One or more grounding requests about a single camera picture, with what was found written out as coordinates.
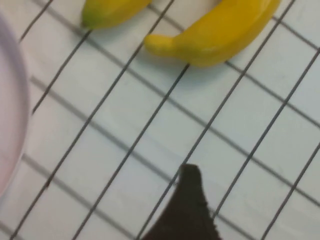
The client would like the pink round plate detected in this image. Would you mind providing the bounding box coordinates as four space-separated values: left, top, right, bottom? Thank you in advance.
0 12 32 198

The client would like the white black-grid tablecloth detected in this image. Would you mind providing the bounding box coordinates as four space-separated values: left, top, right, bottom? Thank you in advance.
0 0 320 240

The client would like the yellow banana with green tip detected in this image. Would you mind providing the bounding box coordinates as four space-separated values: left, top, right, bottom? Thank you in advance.
80 0 153 30

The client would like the yellow plastic banana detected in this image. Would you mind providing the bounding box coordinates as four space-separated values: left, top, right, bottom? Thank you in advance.
144 0 282 68

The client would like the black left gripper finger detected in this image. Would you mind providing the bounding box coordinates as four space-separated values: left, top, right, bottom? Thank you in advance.
139 163 222 240

